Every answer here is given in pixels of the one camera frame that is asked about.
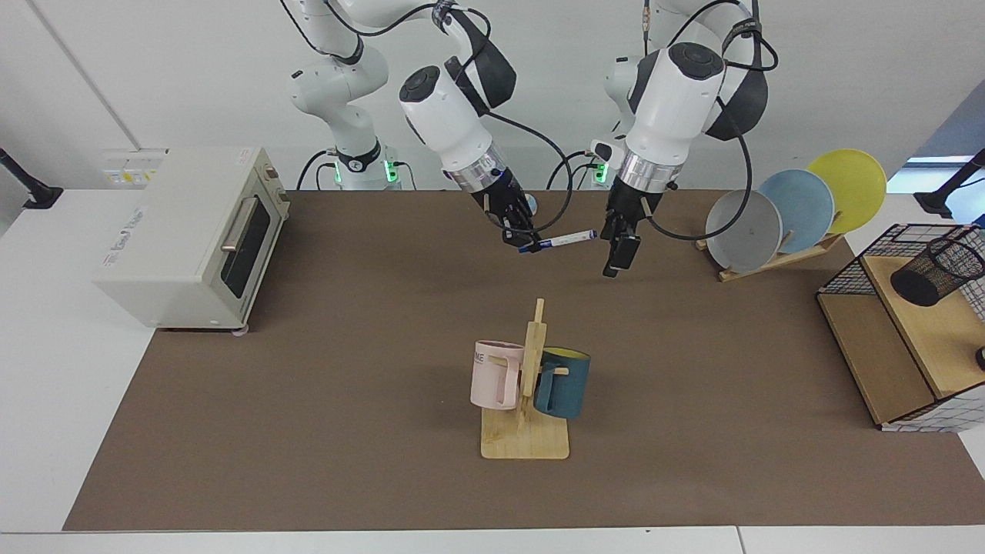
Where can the white wall socket box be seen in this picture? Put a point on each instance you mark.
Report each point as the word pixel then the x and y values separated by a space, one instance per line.
pixel 135 165

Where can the blue whiteboard marker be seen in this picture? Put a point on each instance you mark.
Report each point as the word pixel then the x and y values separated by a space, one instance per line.
pixel 565 239

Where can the pale toaster oven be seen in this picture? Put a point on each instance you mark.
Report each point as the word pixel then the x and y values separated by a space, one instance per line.
pixel 169 254

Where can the black clamp stand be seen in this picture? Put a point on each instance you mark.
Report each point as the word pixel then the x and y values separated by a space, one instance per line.
pixel 950 188
pixel 35 192

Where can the light blue plate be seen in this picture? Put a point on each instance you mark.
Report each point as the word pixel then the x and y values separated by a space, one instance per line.
pixel 804 204

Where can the dark teal cup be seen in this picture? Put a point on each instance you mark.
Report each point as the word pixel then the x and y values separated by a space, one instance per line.
pixel 565 388

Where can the black mesh pen holder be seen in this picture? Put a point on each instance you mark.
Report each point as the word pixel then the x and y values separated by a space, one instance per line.
pixel 931 277

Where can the small blue round bell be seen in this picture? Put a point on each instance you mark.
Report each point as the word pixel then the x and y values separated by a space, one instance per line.
pixel 533 205

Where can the brown table cloth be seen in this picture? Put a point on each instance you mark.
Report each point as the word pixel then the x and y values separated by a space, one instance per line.
pixel 385 400

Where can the grey plate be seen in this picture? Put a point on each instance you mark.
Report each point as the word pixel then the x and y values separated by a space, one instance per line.
pixel 742 231

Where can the yellow plate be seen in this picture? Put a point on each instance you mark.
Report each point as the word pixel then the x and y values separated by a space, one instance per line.
pixel 854 185

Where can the wooden cup stand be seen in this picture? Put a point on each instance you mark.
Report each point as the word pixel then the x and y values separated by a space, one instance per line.
pixel 523 438

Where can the pink cup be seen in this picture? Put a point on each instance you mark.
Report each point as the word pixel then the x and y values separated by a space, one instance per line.
pixel 492 377

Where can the wooden plate rack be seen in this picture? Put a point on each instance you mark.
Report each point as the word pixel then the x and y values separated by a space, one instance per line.
pixel 777 261

